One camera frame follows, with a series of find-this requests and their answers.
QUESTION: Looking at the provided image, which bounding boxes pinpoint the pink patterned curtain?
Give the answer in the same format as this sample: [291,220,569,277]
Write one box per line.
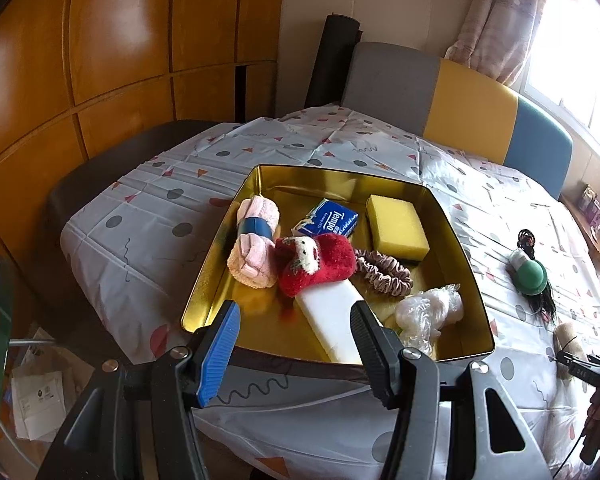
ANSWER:
[445,0,564,87]

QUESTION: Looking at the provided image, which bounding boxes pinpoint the white foam sponge block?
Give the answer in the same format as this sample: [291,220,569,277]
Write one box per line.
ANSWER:
[294,280,382,365]

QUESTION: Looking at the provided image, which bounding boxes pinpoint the blue tissue pack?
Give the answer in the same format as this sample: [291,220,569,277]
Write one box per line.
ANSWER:
[291,198,360,239]

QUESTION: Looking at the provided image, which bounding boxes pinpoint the window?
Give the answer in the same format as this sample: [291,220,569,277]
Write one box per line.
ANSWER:
[522,0,600,181]

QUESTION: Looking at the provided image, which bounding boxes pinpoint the purple box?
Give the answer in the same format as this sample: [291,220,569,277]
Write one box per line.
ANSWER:
[578,185,600,227]

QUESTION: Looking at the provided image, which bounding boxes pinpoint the black rolled mat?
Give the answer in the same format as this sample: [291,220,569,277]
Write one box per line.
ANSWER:
[305,14,364,110]

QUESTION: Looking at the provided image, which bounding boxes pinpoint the red fuzzy sock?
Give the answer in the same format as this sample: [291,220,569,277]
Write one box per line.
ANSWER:
[274,233,356,297]

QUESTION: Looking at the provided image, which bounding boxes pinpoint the plastic wrapped white bundle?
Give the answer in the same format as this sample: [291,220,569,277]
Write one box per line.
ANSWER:
[394,283,465,352]

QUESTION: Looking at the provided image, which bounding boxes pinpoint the black hair bundle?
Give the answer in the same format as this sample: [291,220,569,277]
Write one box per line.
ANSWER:
[532,280,557,332]

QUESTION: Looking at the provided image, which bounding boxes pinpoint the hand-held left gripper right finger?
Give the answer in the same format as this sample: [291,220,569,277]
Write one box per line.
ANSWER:
[349,300,553,480]

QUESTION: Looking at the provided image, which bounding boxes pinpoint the yellow sponge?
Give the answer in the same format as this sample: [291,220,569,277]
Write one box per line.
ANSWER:
[365,194,430,261]

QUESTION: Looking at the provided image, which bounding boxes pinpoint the pink fuzzy sock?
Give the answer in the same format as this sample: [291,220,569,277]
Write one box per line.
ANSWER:
[226,196,281,290]

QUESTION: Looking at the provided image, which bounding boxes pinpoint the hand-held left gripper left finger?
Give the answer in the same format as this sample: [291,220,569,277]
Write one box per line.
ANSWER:
[35,299,243,480]

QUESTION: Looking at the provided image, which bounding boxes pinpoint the grey yellow blue headboard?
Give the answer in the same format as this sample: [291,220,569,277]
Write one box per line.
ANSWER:
[341,41,575,201]

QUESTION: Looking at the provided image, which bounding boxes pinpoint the mauve satin scrunchie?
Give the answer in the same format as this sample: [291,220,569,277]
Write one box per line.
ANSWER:
[353,248,414,304]

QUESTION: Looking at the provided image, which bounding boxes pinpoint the green round brush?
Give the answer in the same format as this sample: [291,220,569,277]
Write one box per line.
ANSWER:
[507,248,550,297]

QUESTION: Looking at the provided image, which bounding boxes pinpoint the wooden wardrobe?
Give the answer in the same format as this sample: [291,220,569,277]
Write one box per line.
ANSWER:
[0,0,287,281]

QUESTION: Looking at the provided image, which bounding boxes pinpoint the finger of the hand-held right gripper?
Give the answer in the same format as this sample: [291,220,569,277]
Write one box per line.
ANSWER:
[555,351,600,379]

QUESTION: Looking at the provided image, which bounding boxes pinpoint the beige cloth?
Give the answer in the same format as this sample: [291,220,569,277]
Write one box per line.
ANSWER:
[553,322,589,382]

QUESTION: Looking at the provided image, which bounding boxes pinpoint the white papers pile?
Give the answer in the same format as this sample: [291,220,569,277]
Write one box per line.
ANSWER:
[11,330,99,444]

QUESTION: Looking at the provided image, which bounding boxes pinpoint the gold tin box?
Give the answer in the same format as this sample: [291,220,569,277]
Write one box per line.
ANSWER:
[180,163,496,367]

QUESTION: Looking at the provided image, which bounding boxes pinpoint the black cable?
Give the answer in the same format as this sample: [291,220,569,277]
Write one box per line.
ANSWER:
[552,425,589,480]

